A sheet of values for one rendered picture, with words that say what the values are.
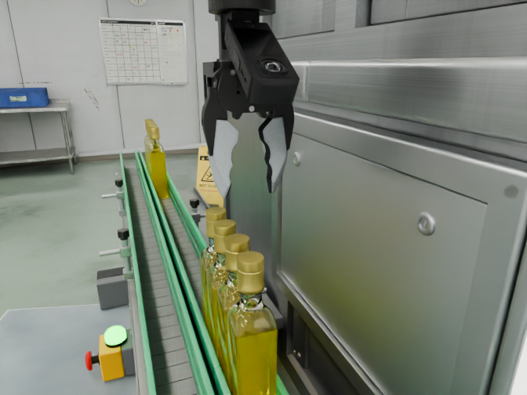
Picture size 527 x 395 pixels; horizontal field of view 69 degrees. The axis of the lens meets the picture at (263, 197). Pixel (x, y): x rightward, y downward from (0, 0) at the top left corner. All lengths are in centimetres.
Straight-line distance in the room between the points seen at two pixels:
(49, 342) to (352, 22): 97
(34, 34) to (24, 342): 550
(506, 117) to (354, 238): 24
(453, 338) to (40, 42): 621
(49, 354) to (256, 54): 89
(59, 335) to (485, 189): 101
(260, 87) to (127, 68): 597
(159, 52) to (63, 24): 129
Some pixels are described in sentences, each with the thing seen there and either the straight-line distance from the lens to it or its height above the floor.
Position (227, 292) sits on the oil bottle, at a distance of 56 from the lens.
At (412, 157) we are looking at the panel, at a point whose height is 131.
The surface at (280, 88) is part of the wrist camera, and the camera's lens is 35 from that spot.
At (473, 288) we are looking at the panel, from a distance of 37.
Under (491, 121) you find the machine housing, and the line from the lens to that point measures 34.
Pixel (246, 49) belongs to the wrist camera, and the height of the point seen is 140.
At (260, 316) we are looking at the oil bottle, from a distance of 51.
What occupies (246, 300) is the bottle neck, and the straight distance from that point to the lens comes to 51.
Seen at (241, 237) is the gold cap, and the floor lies 116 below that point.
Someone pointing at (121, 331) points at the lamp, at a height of 85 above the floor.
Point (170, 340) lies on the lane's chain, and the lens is 82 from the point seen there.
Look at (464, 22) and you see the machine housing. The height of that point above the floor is 142.
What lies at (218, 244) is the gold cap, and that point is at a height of 113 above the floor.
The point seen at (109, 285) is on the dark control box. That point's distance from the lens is 115.
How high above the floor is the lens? 139
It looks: 19 degrees down
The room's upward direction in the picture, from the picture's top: straight up
